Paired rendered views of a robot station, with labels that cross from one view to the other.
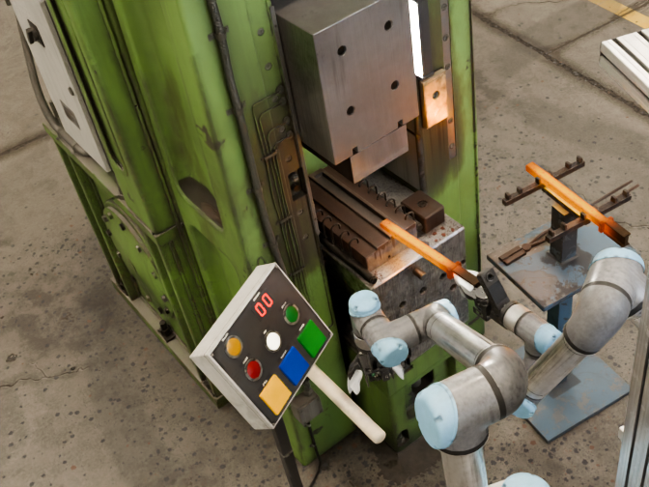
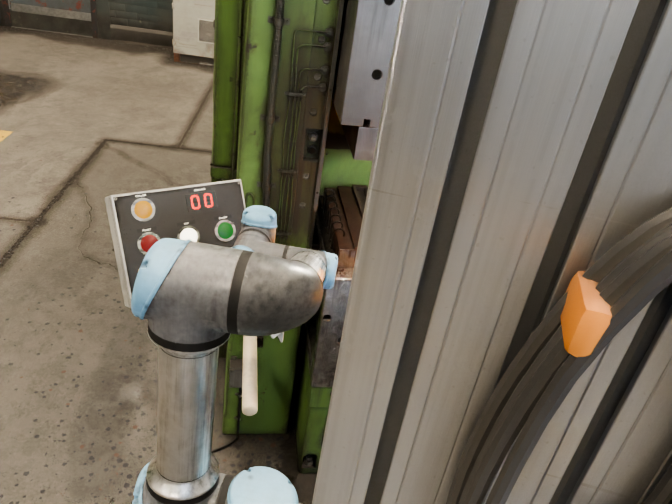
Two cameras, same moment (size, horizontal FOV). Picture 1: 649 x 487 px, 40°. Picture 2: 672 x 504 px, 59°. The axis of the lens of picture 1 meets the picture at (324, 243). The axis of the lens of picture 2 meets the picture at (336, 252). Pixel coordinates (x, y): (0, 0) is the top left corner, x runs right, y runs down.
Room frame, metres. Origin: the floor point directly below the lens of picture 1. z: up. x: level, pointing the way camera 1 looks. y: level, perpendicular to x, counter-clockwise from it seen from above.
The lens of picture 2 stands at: (0.44, -0.57, 1.89)
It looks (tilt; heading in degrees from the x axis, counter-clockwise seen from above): 31 degrees down; 18
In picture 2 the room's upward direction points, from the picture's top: 9 degrees clockwise
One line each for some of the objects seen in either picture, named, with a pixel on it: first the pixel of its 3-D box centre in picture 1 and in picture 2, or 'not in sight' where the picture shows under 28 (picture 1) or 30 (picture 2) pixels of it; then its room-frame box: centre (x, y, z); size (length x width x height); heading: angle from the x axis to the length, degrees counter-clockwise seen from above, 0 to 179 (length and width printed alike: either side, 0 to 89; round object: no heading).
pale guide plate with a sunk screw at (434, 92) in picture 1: (434, 99); not in sight; (2.21, -0.41, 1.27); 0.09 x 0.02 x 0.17; 119
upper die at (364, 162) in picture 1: (334, 123); (378, 119); (2.13, -0.10, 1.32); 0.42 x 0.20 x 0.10; 29
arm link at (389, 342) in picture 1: (391, 339); (256, 258); (1.36, -0.11, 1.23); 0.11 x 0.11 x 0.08; 16
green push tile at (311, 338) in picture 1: (310, 338); not in sight; (1.60, 0.09, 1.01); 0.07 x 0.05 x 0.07; 144
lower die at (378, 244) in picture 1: (349, 214); (359, 223); (2.13, -0.10, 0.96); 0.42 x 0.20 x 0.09; 29
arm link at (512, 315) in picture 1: (518, 317); not in sight; (1.53, -0.47, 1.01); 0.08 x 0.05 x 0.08; 119
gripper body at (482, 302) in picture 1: (495, 304); not in sight; (1.60, -0.42, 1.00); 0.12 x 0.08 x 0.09; 29
